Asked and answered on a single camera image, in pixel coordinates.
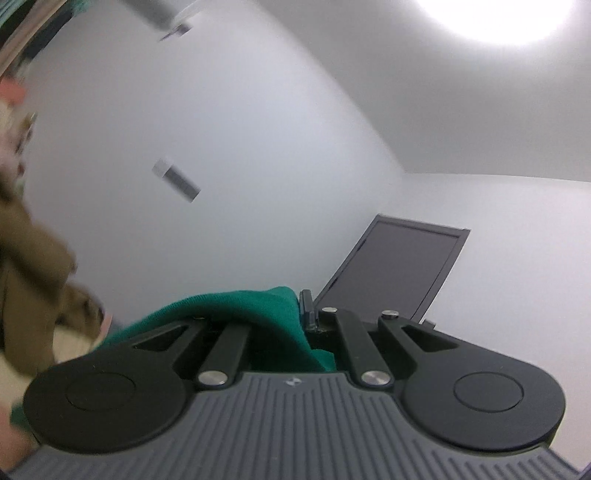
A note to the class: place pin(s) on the patchwork bed cover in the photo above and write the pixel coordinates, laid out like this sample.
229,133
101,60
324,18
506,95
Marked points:
18,383

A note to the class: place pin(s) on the round ceiling light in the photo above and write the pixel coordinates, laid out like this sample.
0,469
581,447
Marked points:
498,18

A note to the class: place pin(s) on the brown hoodie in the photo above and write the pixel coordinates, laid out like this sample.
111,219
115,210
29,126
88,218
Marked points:
32,258

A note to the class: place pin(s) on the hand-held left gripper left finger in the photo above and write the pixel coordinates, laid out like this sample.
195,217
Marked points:
226,350

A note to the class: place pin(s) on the grey wall fixture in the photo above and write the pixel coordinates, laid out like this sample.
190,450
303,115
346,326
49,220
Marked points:
178,180

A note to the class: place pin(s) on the green zip hoodie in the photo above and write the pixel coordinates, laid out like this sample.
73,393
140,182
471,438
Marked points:
258,309

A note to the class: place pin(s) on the grey door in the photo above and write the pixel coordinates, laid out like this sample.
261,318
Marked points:
392,267

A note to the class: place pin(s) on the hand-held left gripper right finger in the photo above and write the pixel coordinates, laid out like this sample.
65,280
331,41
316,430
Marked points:
355,341

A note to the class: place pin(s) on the white air conditioner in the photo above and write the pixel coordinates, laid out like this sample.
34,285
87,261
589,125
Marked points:
159,16

